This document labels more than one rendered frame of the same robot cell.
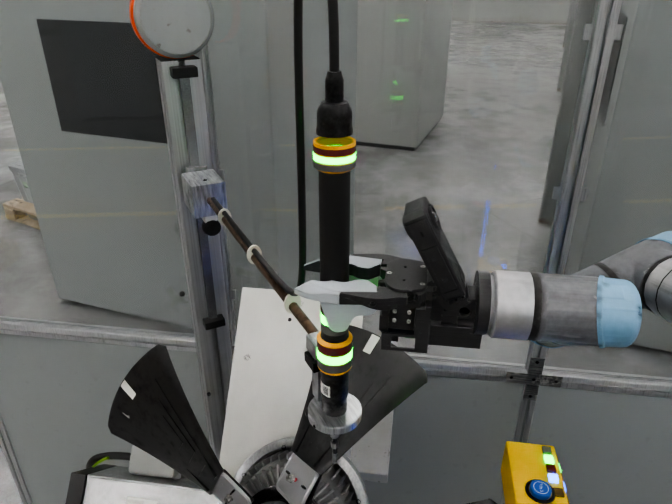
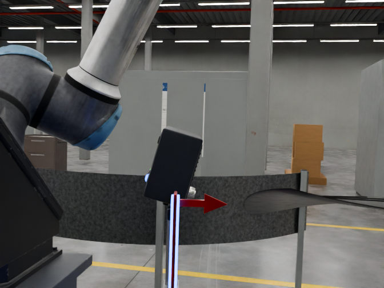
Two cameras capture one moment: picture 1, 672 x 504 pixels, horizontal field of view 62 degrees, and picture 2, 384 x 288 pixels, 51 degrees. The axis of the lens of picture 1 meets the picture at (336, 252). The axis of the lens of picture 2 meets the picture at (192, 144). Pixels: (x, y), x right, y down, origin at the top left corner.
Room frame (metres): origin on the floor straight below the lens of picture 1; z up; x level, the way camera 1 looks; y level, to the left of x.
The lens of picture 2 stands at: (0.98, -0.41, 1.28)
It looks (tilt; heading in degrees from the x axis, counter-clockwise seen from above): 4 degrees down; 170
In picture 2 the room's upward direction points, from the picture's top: 2 degrees clockwise
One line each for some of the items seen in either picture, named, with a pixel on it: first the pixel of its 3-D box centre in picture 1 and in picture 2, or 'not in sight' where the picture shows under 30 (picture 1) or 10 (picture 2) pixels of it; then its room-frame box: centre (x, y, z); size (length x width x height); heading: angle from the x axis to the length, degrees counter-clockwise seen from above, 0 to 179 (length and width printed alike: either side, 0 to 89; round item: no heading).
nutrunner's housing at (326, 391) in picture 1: (334, 279); not in sight; (0.55, 0.00, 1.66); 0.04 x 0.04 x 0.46
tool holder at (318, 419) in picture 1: (331, 381); not in sight; (0.56, 0.01, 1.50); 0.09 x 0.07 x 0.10; 26
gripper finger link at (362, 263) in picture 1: (344, 281); not in sight; (0.59, -0.01, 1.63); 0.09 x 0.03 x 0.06; 70
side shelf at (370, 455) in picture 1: (323, 435); not in sight; (1.11, 0.03, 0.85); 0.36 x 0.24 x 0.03; 81
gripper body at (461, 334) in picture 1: (431, 304); not in sight; (0.54, -0.11, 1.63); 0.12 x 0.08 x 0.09; 81
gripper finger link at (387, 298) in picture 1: (379, 293); not in sight; (0.52, -0.05, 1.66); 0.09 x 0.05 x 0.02; 93
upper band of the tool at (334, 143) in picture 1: (334, 154); not in sight; (0.55, 0.00, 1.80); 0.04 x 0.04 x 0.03
